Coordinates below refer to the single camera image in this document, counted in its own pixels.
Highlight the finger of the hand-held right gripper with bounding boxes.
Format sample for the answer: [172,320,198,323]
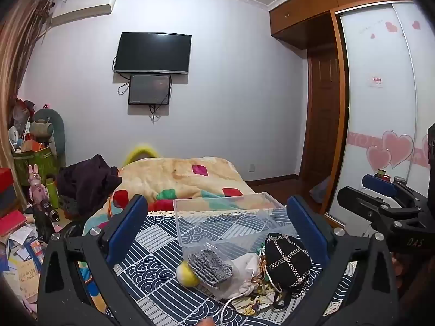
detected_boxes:
[361,174,426,208]
[337,186,422,226]

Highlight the clear plastic storage box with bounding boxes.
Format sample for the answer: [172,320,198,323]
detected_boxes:
[173,192,297,256]

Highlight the yellow plush ball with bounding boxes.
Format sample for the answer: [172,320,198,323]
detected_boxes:
[176,261,201,287]

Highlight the red box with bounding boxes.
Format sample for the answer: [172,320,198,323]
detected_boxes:
[0,167,16,195]

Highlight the grey-green plush toy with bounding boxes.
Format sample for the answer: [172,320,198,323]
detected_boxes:
[30,108,66,168]

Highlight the grey glitter cloth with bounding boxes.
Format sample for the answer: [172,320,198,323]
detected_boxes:
[188,248,234,288]

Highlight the black cylinder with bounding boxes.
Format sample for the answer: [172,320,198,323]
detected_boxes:
[40,200,61,224]

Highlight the black wall television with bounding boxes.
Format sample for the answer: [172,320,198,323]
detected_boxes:
[113,32,192,75]

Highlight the red book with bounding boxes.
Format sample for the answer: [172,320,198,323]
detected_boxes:
[0,210,28,237]

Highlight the dark clothes pile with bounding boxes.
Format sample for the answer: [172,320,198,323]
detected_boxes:
[55,154,122,218]

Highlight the pink rabbit figure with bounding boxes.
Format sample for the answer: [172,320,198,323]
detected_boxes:
[27,164,47,207]

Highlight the white heart-print wardrobe door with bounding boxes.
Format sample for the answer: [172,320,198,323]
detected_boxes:
[334,1,435,225]

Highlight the black television cable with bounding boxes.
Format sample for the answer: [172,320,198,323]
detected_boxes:
[117,74,132,96]

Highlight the green bottle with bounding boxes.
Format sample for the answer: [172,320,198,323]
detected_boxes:
[45,176,61,210]

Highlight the green storage box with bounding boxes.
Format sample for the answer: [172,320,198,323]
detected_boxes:
[13,143,59,187]

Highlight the white drawstring pouch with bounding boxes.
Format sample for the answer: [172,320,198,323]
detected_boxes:
[234,253,265,300]

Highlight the navy patterned bedsheet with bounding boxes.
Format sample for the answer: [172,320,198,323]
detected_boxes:
[81,207,355,326]

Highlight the colourful braided cords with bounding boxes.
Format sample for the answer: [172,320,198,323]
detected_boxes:
[238,248,276,315]

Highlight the white air conditioner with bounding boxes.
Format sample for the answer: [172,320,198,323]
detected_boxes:
[50,0,118,28]

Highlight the small black wall monitor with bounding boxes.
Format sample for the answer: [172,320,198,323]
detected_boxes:
[128,74,172,106]

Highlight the brown striped curtain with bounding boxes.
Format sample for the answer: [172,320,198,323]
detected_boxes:
[0,0,55,186]

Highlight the white cable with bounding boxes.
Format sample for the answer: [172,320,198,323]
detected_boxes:
[218,291,246,326]

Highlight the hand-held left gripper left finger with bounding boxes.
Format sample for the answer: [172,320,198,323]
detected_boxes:
[37,194,150,326]

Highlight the black chain-pattern bag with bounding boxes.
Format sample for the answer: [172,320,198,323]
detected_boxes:
[264,232,313,310]

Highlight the brown wooden door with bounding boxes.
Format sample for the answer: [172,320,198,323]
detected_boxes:
[300,48,341,181]

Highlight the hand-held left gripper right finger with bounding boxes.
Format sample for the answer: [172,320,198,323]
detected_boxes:
[286,195,402,326]

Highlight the pile of scattered papers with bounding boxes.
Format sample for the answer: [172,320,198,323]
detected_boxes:
[0,224,51,315]

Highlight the yellow fluffy plush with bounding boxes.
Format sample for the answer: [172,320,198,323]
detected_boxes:
[123,143,163,168]

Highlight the beige colourful patch blanket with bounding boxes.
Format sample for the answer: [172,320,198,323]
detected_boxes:
[82,156,274,235]

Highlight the clear plastic bag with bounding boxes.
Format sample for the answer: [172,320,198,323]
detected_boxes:
[185,242,260,302]

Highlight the wooden overhead cabinet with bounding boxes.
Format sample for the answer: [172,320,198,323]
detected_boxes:
[268,0,412,42]

